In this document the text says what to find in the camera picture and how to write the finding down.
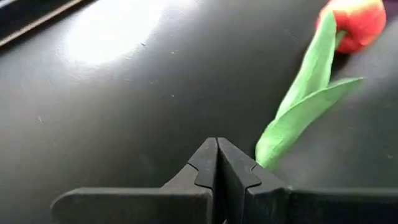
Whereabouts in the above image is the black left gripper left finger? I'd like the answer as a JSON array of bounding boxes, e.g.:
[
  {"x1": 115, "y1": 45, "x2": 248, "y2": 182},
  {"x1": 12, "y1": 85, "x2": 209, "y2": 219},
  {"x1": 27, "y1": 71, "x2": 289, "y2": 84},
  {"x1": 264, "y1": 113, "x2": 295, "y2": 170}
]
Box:
[{"x1": 51, "y1": 138, "x2": 218, "y2": 224}]

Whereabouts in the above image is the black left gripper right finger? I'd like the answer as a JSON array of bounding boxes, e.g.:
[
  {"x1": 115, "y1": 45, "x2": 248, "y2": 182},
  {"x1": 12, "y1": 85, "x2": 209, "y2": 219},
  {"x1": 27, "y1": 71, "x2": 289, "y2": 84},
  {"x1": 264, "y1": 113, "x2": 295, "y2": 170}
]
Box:
[{"x1": 217, "y1": 138, "x2": 398, "y2": 224}]

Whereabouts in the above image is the red artificial tulip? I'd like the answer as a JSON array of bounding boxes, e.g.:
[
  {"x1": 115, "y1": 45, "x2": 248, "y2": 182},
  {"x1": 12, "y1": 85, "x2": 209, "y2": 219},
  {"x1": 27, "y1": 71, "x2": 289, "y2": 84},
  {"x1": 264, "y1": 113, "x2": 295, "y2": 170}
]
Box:
[{"x1": 254, "y1": 0, "x2": 387, "y2": 172}]

